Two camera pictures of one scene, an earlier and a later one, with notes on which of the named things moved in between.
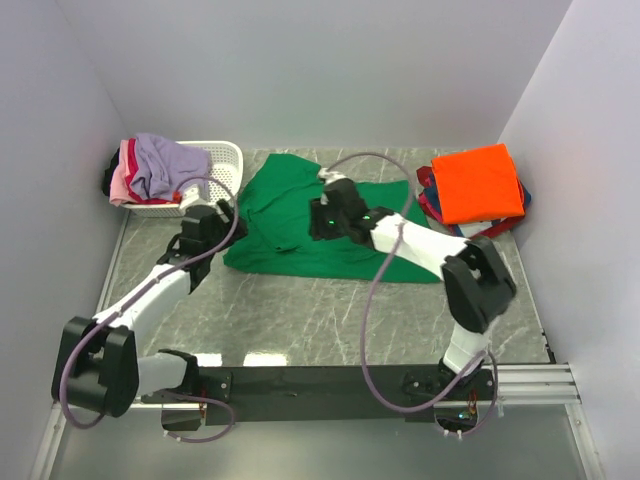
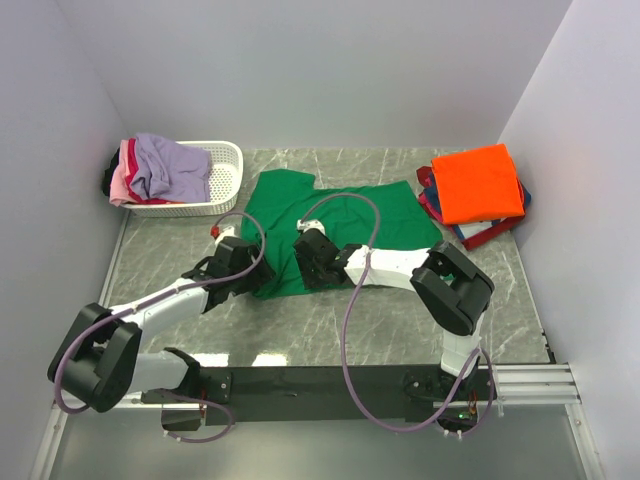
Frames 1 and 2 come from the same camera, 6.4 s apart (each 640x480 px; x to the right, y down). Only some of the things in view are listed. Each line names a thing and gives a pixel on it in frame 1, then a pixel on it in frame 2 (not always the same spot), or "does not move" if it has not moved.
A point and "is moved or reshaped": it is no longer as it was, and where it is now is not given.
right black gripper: (318, 211) → (308, 280)
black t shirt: (106, 182) does not move
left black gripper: (227, 213) → (260, 275)
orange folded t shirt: (479, 186) does not move
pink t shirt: (119, 194) does not move
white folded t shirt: (470, 229) does not move
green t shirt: (276, 199) is moved or reshaped
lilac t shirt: (166, 170) does not move
